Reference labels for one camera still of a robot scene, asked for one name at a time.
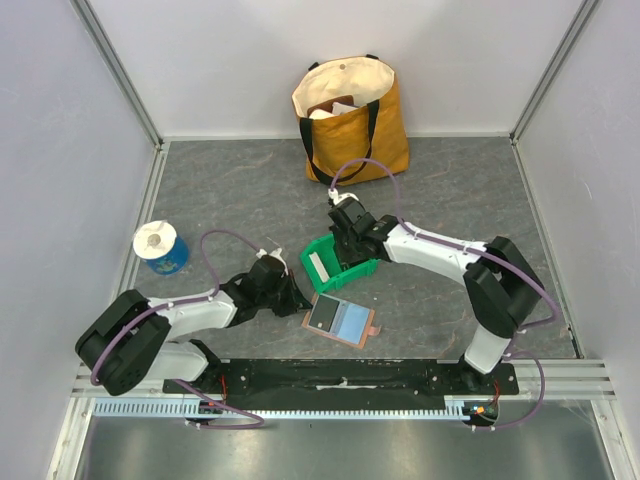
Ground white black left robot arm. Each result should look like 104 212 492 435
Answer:
75 250 312 396

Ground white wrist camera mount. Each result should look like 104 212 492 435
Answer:
256 247 287 266
328 188 359 207

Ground grey slotted cable duct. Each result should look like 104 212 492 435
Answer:
93 397 475 421

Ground black VIP credit card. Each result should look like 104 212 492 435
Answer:
308 295 340 333

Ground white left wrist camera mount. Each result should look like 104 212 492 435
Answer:
256 247 287 266

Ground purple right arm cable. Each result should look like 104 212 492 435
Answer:
327 158 564 431

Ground aluminium frame post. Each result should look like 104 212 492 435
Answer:
509 0 601 145
70 0 164 149

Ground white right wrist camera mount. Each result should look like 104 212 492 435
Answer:
328 188 359 207

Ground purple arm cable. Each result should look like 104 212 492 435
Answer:
327 158 564 431
89 229 271 386

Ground left aluminium frame post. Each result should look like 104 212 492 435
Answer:
70 0 164 149

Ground white paper in bag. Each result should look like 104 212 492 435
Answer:
308 102 357 120

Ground white cards in bin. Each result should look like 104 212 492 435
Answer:
309 252 330 283

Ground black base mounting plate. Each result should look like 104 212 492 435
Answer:
192 359 519 412

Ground green plastic bin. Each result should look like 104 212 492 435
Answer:
299 234 379 293

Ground right aluminium frame post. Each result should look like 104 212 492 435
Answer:
509 0 601 145

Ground mustard yellow tote bag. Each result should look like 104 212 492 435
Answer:
291 55 410 185

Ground blue white tissue roll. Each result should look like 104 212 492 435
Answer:
132 220 189 275

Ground pink leather card holder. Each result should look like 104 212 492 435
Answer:
302 294 381 349

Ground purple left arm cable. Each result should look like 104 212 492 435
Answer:
89 229 271 386

